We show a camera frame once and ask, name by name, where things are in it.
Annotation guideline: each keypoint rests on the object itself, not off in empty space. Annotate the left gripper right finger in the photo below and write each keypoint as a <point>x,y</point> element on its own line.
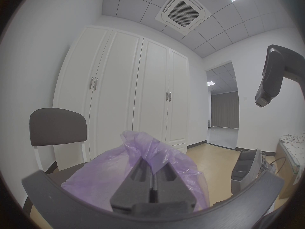
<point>175,189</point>

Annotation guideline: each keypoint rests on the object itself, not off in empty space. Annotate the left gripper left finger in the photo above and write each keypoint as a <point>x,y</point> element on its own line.
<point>129,189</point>

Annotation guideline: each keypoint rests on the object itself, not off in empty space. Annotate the purple plastic bag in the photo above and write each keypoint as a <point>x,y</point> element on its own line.
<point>100,175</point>

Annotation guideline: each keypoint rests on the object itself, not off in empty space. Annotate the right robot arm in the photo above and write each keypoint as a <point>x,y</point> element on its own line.
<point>246,170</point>

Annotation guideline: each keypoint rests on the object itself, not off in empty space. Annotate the grey curtain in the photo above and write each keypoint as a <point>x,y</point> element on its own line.
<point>225,110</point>

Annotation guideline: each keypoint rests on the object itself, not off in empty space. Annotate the grey and white chair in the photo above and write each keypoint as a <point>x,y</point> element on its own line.
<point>57,127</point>

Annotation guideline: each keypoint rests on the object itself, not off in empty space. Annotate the white wardrobe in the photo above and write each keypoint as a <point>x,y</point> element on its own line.
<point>119,92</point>

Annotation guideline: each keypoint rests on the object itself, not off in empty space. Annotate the bed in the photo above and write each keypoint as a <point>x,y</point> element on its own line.
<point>292,147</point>

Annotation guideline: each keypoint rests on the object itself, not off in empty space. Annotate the square ceiling air vent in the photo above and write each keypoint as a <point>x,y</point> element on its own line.
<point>183,11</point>

